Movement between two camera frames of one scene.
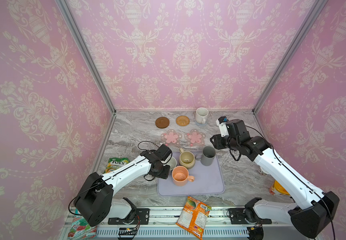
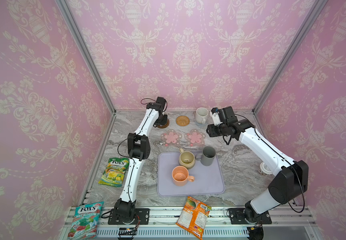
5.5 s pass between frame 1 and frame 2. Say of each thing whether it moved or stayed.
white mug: stayed
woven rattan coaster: stayed
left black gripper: moved
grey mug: stayed
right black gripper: moved
